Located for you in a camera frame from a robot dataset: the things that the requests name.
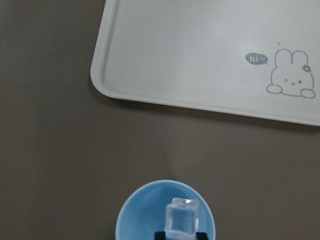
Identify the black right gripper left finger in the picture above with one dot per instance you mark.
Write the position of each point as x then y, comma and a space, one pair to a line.
160, 235

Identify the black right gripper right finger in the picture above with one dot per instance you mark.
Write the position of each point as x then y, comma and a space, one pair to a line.
201, 234

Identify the clear ice cube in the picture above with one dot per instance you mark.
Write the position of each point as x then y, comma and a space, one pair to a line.
182, 219

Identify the light blue cup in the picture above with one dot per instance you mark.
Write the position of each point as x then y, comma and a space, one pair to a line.
144, 212

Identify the cream rabbit tray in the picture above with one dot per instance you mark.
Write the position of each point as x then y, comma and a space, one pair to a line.
257, 58

